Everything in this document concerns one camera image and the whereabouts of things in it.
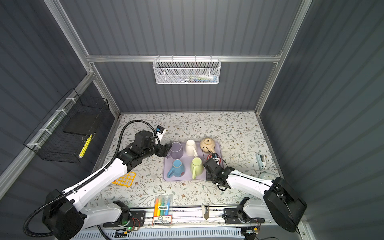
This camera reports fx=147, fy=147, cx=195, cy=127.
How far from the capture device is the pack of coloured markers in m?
0.73

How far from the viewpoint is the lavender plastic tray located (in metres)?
0.84

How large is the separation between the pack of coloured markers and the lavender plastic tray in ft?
0.32
